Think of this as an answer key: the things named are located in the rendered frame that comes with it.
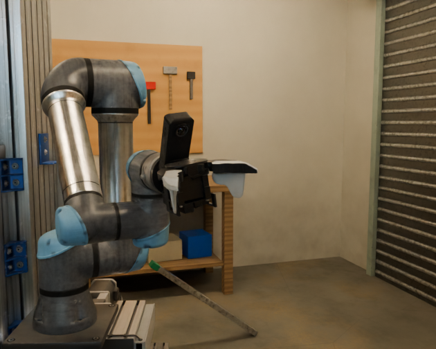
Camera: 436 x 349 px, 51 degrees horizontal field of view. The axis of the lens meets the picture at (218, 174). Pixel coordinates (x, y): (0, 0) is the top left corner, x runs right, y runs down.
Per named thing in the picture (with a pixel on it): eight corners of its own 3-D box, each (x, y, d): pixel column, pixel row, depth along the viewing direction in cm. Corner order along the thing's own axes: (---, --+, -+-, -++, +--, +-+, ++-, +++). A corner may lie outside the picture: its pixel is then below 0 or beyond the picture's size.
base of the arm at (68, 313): (45, 309, 121) (43, 273, 120) (102, 308, 122) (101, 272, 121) (23, 336, 106) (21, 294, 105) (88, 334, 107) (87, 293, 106)
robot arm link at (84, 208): (32, 43, 104) (64, 229, 79) (82, 47, 109) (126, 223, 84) (30, 81, 112) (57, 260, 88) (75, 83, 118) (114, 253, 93)
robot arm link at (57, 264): (35, 279, 116) (32, 226, 114) (89, 271, 122) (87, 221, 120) (41, 295, 105) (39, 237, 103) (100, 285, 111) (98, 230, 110)
